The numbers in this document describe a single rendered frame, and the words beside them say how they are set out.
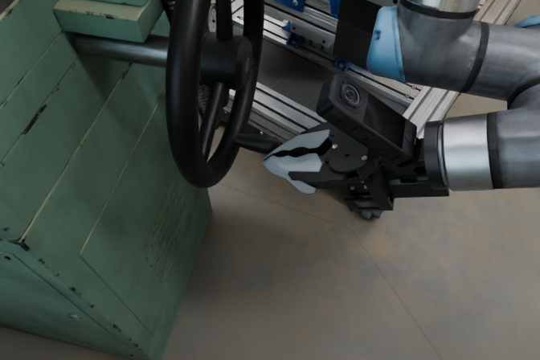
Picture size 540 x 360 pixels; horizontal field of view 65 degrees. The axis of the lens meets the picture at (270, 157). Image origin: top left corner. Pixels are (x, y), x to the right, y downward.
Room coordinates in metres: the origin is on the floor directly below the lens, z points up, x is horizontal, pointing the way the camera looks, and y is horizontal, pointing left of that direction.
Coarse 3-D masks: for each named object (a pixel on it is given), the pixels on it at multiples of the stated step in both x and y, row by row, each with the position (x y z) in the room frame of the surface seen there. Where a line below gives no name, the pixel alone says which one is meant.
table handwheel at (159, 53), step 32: (192, 0) 0.30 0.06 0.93; (224, 0) 0.37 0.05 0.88; (256, 0) 0.48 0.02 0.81; (192, 32) 0.28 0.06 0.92; (224, 32) 0.37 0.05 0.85; (256, 32) 0.47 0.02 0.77; (160, 64) 0.37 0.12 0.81; (192, 64) 0.26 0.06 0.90; (224, 64) 0.34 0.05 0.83; (256, 64) 0.45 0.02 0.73; (192, 96) 0.25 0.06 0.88; (192, 128) 0.24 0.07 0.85; (192, 160) 0.23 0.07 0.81; (224, 160) 0.30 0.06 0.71
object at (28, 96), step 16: (64, 32) 0.38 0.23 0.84; (48, 48) 0.35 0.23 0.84; (64, 48) 0.37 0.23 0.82; (48, 64) 0.34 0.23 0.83; (64, 64) 0.36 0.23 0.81; (32, 80) 0.31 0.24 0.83; (48, 80) 0.33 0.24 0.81; (16, 96) 0.29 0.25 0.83; (32, 96) 0.30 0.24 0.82; (0, 112) 0.27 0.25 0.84; (16, 112) 0.28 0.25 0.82; (32, 112) 0.29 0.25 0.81; (0, 128) 0.26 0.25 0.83; (16, 128) 0.27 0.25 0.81; (0, 144) 0.25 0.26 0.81; (0, 160) 0.24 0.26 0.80
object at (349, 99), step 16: (336, 80) 0.30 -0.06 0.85; (352, 80) 0.31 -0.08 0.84; (320, 96) 0.29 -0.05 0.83; (336, 96) 0.28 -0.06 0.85; (352, 96) 0.28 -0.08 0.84; (368, 96) 0.30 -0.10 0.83; (320, 112) 0.27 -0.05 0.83; (336, 112) 0.27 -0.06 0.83; (352, 112) 0.27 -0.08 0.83; (368, 112) 0.28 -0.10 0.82; (384, 112) 0.29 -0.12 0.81; (352, 128) 0.26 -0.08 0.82; (368, 128) 0.26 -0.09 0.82; (384, 128) 0.27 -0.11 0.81; (400, 128) 0.28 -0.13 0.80; (416, 128) 0.29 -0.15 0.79; (368, 144) 0.26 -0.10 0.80; (384, 144) 0.26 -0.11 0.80; (400, 144) 0.26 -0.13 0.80; (400, 160) 0.25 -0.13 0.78
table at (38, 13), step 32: (0, 0) 0.35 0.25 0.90; (32, 0) 0.36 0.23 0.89; (64, 0) 0.39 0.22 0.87; (96, 0) 0.39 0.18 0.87; (160, 0) 0.41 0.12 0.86; (0, 32) 0.31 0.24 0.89; (32, 32) 0.34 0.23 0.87; (96, 32) 0.37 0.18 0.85; (128, 32) 0.36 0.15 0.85; (0, 64) 0.29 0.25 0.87; (32, 64) 0.32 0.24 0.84; (0, 96) 0.28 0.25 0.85
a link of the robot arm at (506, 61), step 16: (496, 32) 0.35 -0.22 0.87; (512, 32) 0.34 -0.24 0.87; (528, 32) 0.35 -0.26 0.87; (496, 48) 0.33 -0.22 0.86; (512, 48) 0.33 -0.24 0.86; (528, 48) 0.32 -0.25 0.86; (496, 64) 0.32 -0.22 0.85; (512, 64) 0.31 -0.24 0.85; (528, 64) 0.31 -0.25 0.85; (480, 80) 0.31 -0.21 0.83; (496, 80) 0.31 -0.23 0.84; (512, 80) 0.31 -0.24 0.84; (528, 80) 0.29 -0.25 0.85; (496, 96) 0.31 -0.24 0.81; (512, 96) 0.29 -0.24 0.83
